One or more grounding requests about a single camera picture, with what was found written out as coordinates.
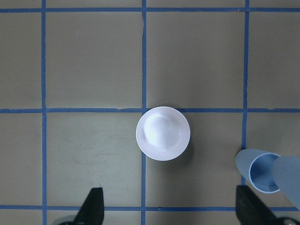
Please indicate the pink bowl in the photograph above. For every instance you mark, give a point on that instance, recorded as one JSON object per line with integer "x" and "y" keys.
{"x": 163, "y": 133}

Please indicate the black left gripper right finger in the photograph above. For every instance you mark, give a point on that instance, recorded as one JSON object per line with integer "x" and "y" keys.
{"x": 250, "y": 210}

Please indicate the blue cup near right arm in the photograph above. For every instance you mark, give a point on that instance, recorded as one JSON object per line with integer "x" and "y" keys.
{"x": 255, "y": 166}

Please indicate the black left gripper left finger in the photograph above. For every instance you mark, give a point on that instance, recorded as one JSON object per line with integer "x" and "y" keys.
{"x": 91, "y": 211}

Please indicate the blue cup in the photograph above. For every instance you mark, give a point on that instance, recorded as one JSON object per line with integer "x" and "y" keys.
{"x": 286, "y": 175}

